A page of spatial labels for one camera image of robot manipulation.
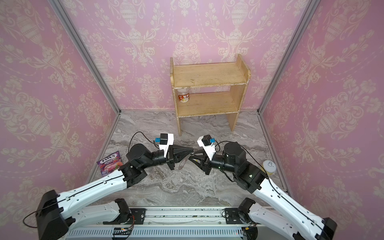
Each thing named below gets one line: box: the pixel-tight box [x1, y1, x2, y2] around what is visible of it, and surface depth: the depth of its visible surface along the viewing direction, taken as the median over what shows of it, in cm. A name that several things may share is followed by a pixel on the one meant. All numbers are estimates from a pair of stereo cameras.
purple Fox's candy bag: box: [96, 150, 123, 177], surface depth 91 cm
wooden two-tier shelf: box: [170, 54, 252, 137], surface depth 87 cm
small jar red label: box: [177, 88, 190, 103], surface depth 96 cm
